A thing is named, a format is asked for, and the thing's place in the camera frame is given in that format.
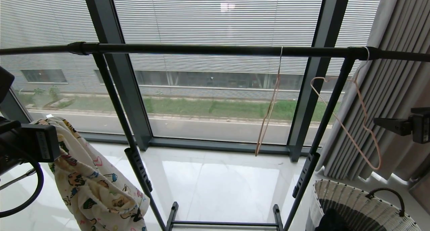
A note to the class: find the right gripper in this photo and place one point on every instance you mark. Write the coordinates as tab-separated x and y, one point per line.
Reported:
420	125

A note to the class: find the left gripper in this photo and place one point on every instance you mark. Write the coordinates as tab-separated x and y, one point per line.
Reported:
30	143

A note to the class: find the pink clothes hanger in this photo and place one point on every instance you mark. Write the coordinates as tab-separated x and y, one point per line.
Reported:
340	124
278	79

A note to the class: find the cream printed garment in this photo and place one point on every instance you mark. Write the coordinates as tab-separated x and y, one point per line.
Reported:
97	190

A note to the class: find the white laundry basket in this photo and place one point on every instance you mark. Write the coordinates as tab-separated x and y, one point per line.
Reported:
369	217

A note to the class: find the black clothes rack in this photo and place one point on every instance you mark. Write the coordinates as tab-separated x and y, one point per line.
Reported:
201	50

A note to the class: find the beige curtain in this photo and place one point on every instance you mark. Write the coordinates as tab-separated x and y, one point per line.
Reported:
396	73

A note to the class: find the black garment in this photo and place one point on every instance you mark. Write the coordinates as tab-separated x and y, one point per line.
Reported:
336	222

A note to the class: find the window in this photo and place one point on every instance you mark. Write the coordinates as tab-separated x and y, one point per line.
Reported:
201	22

